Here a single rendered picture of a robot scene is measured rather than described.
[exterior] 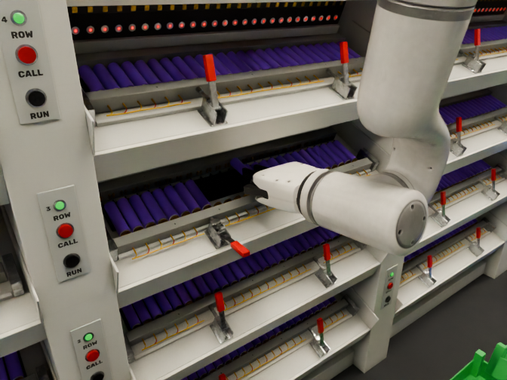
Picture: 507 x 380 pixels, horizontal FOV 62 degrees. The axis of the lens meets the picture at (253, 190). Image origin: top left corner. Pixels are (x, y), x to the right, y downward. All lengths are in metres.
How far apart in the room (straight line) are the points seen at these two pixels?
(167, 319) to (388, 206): 0.45
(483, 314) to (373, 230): 1.09
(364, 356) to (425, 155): 0.76
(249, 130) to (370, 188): 0.20
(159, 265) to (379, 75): 0.41
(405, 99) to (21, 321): 0.52
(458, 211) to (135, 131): 1.00
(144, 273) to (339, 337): 0.62
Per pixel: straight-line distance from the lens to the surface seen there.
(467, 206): 1.38
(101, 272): 0.61
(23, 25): 0.49
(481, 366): 1.36
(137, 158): 0.56
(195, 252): 0.68
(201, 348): 0.81
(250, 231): 0.73
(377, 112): 0.48
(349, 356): 1.26
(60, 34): 0.50
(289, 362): 1.05
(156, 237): 0.67
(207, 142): 0.61
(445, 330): 1.48
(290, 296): 0.90
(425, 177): 0.61
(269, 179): 0.65
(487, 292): 1.70
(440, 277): 1.41
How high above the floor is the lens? 0.94
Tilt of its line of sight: 25 degrees down
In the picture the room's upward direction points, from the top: straight up
